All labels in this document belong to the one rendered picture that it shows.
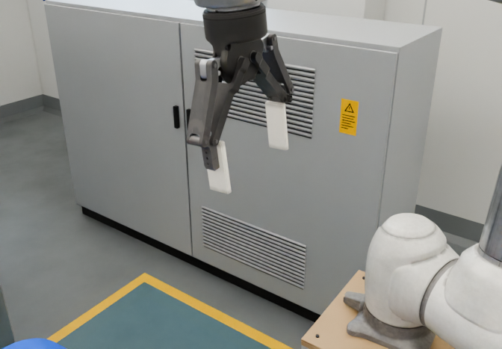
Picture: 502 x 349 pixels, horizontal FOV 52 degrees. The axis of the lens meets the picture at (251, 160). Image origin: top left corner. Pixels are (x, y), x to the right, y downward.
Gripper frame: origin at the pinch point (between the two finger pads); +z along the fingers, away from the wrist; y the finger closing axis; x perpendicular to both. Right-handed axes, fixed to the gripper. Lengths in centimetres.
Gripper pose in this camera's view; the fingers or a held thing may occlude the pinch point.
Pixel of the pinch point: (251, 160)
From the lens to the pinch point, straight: 69.4
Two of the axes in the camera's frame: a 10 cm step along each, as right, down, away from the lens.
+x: -8.1, -1.8, 5.6
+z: 1.0, 8.9, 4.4
